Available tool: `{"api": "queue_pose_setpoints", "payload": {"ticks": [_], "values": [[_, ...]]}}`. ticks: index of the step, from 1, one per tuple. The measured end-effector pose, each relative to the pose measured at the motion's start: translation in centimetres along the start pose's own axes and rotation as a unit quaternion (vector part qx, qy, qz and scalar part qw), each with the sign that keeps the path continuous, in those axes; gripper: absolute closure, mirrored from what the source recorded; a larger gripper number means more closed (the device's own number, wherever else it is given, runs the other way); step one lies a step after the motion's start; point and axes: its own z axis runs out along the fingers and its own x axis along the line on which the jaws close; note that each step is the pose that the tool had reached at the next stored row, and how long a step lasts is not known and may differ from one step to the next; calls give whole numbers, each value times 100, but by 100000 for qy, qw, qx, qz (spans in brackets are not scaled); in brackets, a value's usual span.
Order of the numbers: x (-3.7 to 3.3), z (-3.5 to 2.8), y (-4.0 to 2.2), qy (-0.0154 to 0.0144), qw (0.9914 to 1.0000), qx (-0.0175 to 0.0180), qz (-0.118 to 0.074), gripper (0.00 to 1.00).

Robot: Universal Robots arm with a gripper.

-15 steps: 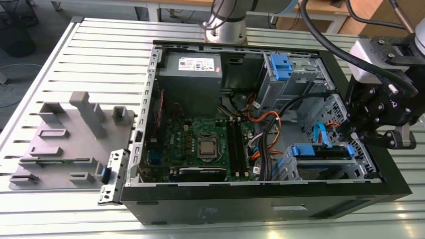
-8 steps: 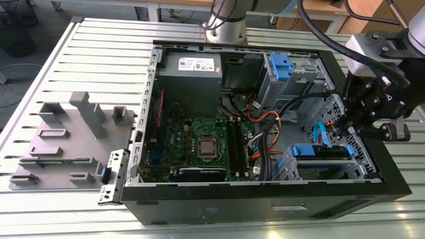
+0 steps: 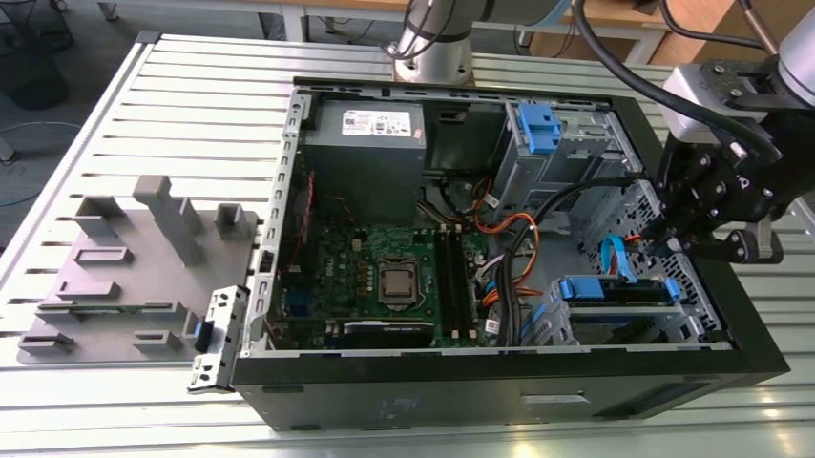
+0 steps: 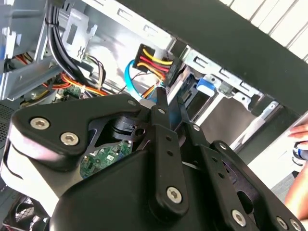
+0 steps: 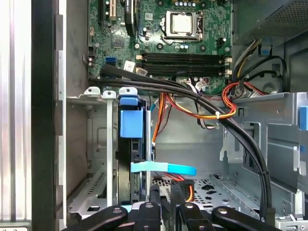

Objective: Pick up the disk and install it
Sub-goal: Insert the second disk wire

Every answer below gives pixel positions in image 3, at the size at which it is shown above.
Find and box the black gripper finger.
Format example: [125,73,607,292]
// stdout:
[640,142,724,240]
[648,219,784,263]

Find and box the blue wire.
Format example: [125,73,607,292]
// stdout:
[600,235,639,287]

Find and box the hard disk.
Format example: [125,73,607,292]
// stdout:
[520,276,682,345]

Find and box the silver disk bay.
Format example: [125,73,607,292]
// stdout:
[520,274,732,348]

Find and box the silver drive cage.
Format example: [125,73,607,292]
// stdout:
[492,99,642,216]

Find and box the blue drive latch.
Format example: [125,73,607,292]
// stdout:
[519,102,566,156]

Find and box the wooden cabinet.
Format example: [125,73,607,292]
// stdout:
[690,0,815,68]

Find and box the wooden desk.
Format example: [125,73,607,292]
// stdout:
[515,0,676,66]

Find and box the black RAM slot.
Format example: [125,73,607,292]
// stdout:
[436,223,462,339]
[452,223,479,340]

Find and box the silver CPU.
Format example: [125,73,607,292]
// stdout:
[379,266,415,297]

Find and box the grey power supply unit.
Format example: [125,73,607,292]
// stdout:
[297,99,428,225]

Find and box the CPU socket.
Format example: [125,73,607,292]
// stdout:
[375,257,426,311]

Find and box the black PC case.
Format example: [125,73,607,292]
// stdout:
[232,74,791,433]

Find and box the black graphics card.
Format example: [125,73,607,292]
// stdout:
[323,319,438,349]

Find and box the green motherboard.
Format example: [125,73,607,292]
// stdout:
[267,223,504,349]

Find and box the grey parts rack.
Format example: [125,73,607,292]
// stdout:
[16,174,267,367]

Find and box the black bin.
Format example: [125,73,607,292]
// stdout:
[0,23,71,112]

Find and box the thick black cable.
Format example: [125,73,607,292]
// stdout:
[495,176,642,347]

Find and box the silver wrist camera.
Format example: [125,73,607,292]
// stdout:
[659,64,772,144]

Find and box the black camera bracket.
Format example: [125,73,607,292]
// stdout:
[699,59,788,114]

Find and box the thick black robot hose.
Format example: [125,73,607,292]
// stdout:
[572,0,783,161]

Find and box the orange wire bundle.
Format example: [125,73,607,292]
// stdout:
[474,212,543,306]

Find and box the grey sleeved robot cable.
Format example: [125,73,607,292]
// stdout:
[740,0,779,54]

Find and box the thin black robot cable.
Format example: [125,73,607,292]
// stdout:
[660,0,770,52]

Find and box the yellow black wire bundle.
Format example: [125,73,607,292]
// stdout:
[416,198,464,228]

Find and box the thin red wire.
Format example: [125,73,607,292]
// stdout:
[289,169,319,273]

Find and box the metal expansion latch bracket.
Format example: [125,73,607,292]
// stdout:
[185,283,251,395]

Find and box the white frame desk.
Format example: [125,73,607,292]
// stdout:
[95,0,408,47]

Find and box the blue floor cable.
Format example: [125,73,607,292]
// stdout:
[0,121,81,133]

